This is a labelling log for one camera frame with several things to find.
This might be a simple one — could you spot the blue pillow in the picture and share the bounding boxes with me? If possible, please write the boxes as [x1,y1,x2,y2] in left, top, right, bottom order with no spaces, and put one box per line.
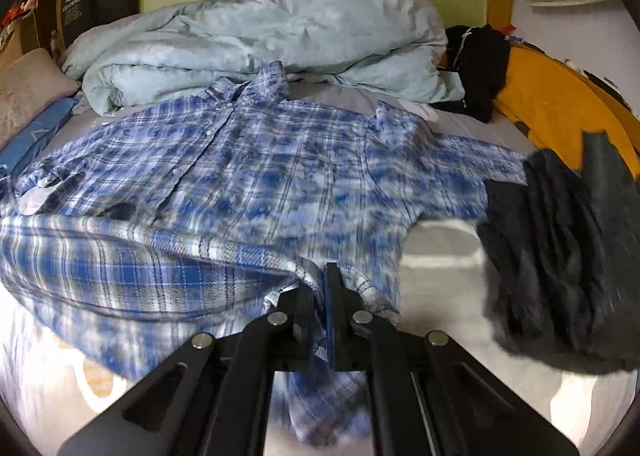
[0,98,78,177]

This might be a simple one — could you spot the dark grey folded garment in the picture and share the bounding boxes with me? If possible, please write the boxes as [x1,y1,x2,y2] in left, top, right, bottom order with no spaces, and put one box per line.
[477,132,639,375]

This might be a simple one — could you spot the light blue duvet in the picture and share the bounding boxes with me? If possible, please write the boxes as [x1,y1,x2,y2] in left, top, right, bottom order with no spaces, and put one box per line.
[61,0,464,115]

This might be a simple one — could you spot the black garment by headboard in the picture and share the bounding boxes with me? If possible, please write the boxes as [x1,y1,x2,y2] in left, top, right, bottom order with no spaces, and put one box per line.
[433,24,511,124]

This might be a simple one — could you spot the blue plaid flannel shirt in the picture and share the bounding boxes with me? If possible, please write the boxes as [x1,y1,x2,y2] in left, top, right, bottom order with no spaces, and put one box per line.
[0,61,532,446]

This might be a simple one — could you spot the beige pillow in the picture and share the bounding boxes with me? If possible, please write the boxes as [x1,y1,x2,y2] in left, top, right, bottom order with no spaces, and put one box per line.
[0,48,79,147]

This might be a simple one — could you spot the orange yellow blanket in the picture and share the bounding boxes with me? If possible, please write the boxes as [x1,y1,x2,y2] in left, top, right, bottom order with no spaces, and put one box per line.
[494,44,639,176]

